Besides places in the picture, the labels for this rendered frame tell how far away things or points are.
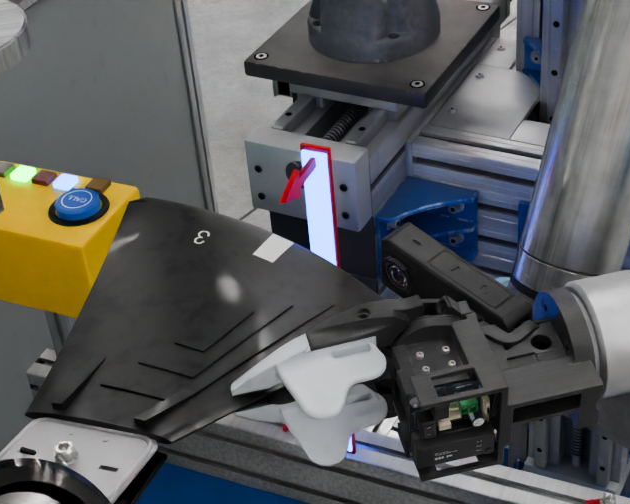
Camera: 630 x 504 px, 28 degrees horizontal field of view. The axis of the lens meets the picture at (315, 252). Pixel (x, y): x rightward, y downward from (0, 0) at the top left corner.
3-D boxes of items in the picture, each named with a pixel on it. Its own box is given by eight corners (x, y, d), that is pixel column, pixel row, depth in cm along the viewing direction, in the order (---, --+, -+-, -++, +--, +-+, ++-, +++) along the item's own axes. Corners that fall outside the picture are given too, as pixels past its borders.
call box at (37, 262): (-38, 303, 121) (-67, 213, 114) (21, 243, 128) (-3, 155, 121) (103, 338, 115) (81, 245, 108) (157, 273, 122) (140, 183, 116)
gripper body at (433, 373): (409, 405, 70) (612, 359, 72) (368, 300, 76) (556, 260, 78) (410, 488, 75) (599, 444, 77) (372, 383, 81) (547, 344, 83)
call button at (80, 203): (49, 221, 113) (45, 206, 112) (73, 197, 116) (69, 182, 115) (86, 229, 111) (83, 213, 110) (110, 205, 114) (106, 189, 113)
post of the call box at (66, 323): (61, 378, 127) (35, 282, 120) (77, 359, 129) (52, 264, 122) (86, 385, 126) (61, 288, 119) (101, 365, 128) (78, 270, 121)
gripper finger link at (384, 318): (310, 331, 73) (454, 306, 75) (304, 313, 74) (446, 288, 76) (310, 385, 76) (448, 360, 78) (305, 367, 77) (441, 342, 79)
